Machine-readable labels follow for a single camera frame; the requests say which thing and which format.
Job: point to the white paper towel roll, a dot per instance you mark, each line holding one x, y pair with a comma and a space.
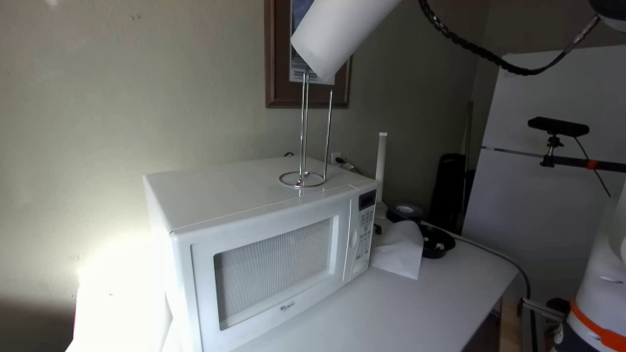
334, 30

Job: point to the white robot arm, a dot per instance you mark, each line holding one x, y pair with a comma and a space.
598, 313

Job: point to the chrome paper towel holder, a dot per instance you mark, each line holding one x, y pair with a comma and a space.
304, 176

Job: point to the white upright holder rod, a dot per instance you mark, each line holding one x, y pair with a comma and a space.
381, 163

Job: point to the black tape roll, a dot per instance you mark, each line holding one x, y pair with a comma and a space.
404, 212

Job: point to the embossed paper towel roll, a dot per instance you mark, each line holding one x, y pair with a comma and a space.
400, 251

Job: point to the black round holder base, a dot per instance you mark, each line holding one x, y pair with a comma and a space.
437, 243

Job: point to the white microwave oven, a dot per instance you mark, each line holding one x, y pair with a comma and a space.
244, 253

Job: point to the wooden framed picture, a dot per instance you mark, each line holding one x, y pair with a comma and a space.
285, 67

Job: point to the black speaker tower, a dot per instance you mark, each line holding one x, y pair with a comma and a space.
449, 192

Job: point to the white refrigerator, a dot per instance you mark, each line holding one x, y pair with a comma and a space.
547, 217

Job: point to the black camera on stand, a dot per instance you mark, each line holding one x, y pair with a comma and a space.
561, 128

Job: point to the aluminium extrusion rail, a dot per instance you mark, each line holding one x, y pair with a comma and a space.
543, 323

